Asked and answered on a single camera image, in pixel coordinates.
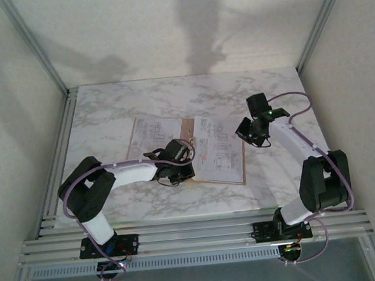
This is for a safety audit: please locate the aluminium side rail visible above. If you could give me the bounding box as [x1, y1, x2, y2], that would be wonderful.
[24, 87, 90, 239]

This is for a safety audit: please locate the aluminium frame rail wide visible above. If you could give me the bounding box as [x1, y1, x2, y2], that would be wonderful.
[15, 198, 375, 270]

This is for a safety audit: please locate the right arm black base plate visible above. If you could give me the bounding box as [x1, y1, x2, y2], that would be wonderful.
[252, 217, 313, 244]

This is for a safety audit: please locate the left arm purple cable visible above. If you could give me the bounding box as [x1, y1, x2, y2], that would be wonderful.
[58, 139, 207, 281]

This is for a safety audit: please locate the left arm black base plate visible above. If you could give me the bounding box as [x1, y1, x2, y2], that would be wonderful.
[78, 233, 141, 260]

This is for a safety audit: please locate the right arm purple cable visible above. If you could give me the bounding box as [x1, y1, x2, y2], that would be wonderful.
[267, 86, 361, 267]

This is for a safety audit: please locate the white printed paper sheet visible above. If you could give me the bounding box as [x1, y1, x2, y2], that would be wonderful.
[124, 113, 190, 162]
[188, 111, 247, 187]

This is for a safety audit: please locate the black controller board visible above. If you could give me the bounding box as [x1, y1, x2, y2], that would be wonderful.
[277, 242, 305, 267]
[95, 259, 128, 281]

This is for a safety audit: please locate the grey slotted cable duct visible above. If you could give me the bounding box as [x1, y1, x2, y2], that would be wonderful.
[30, 246, 283, 281]

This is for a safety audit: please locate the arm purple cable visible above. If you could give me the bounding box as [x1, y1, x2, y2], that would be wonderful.
[267, 86, 361, 267]
[58, 139, 207, 281]

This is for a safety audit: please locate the brown paper folder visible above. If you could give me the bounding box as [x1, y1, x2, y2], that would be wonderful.
[122, 107, 249, 196]

